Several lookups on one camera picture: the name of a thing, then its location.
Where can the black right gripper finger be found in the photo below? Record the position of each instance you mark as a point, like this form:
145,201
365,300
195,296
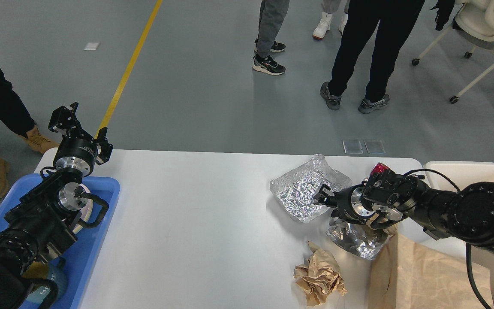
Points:
329,201
325,191

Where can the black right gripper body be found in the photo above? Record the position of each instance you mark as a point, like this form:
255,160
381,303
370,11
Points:
349,206

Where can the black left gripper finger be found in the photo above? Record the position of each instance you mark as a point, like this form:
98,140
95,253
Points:
64,121
104,147

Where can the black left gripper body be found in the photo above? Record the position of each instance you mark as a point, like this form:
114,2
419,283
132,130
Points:
79,154

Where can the aluminium foil tray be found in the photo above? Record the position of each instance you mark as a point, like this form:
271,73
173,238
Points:
295,189

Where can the foil bag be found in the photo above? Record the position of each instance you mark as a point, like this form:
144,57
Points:
359,240

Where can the brown paper bag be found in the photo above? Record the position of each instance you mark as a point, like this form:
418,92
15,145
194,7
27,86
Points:
408,275

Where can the pink plate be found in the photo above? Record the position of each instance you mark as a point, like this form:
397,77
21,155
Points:
82,206

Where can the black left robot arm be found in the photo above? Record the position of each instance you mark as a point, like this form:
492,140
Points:
40,227

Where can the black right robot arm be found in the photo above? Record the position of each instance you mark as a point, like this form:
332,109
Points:
466,214

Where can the clear floor plate left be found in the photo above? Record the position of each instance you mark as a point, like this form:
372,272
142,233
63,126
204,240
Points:
353,146

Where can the clear floor plate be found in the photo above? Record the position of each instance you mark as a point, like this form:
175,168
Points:
374,146
353,146

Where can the red small object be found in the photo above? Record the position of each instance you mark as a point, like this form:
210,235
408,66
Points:
379,168

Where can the clear floor plate right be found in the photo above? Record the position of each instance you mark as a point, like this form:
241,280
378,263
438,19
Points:
374,146

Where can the crumpled brown paper ball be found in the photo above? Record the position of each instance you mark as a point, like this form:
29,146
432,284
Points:
319,276

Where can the cream plastic bin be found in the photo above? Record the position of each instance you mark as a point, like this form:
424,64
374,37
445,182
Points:
464,173

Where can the blue plastic tray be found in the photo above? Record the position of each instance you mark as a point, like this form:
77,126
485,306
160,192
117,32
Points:
82,256

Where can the teal HOME mug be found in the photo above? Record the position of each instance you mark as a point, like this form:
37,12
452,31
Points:
41,291

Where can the yellow plate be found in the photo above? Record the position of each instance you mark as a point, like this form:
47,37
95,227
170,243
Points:
37,270

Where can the person in white sneakers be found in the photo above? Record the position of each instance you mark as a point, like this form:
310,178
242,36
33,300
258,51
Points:
329,8

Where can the person in black sneakers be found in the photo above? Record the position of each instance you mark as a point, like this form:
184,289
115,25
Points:
271,16

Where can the black jacket on chair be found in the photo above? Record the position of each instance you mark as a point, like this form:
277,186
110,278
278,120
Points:
444,10

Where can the white office chair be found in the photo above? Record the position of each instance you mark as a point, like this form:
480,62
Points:
474,23

